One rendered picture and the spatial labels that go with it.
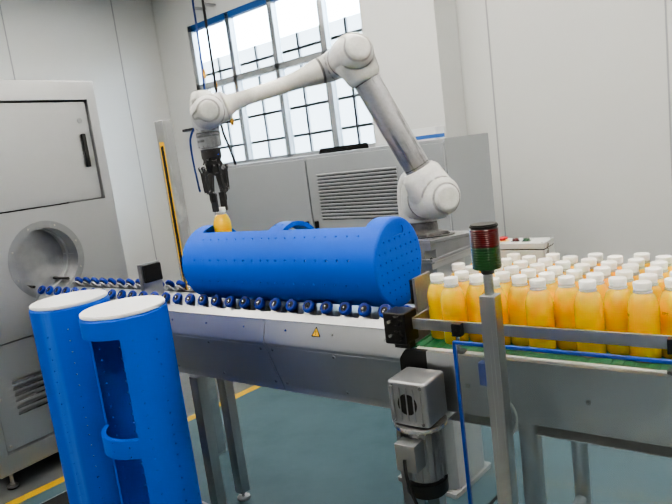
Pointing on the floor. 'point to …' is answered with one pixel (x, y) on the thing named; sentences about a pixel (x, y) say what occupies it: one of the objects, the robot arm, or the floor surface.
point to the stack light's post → (499, 398)
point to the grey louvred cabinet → (355, 187)
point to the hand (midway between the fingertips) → (219, 202)
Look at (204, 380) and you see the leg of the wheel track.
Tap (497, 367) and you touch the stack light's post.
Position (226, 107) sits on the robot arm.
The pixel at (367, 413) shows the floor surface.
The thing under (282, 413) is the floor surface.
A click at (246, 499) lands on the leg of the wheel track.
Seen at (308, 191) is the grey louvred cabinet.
